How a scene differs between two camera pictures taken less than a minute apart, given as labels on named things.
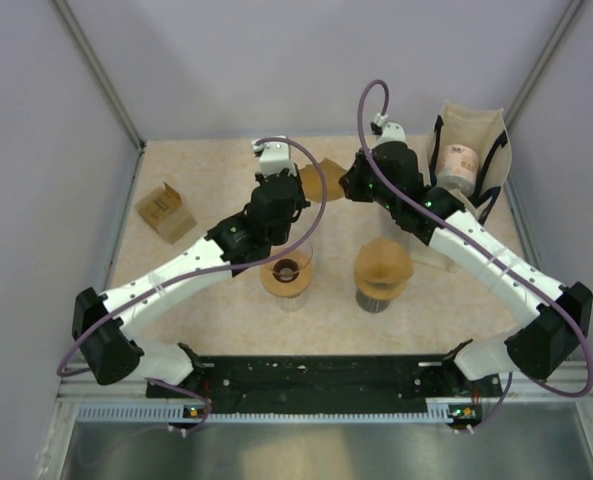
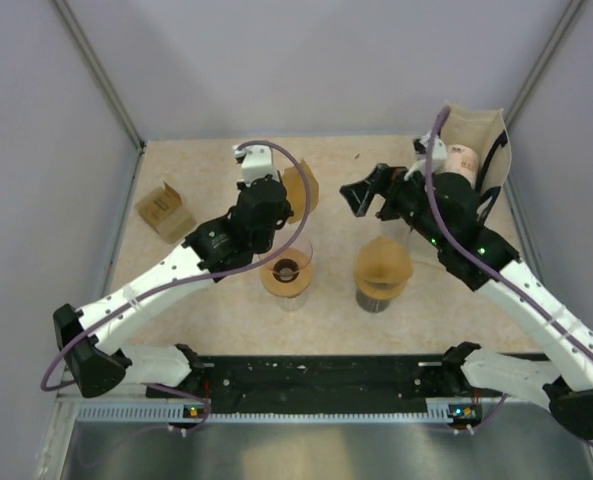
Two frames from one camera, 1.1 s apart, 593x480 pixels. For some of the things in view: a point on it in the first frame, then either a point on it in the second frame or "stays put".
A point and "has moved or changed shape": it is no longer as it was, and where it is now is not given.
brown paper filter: x=384 y=259 stays put
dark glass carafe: x=372 y=304 stays put
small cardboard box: x=162 y=209 stays put
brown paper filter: x=312 y=182 has moved or changed shape
